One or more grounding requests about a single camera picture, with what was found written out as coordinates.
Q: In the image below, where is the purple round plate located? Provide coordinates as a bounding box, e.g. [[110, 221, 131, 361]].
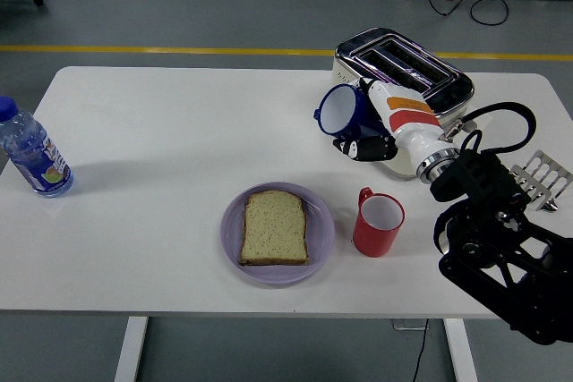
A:
[[219, 181, 336, 285]]

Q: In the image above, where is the slice of toast bread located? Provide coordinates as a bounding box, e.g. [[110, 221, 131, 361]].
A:
[[237, 190, 311, 267]]

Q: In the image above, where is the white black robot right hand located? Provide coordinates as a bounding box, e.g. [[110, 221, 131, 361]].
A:
[[331, 77, 454, 169]]

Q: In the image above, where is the white box under table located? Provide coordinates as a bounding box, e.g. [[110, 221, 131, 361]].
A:
[[392, 318, 430, 332]]

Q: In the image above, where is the blue enamel mug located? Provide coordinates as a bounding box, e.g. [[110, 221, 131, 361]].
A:
[[312, 83, 390, 140]]

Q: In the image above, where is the blue-capped plastic water bottle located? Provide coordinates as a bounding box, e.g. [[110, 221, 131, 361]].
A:
[[0, 95, 75, 199]]

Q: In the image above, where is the cream and chrome toaster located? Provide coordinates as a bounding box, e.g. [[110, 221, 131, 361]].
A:
[[331, 27, 475, 182]]

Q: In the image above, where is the white table leg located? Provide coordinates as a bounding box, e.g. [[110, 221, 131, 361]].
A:
[[442, 318, 479, 382], [114, 317, 150, 382]]

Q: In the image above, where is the thin black hanging cable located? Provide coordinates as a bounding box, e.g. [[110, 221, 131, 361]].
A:
[[410, 318, 431, 382]]

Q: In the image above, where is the red enamel mug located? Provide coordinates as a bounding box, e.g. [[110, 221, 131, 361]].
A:
[[352, 186, 406, 259]]

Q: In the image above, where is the silver metal toast rack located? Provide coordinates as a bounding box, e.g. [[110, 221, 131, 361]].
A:
[[509, 149, 573, 213]]

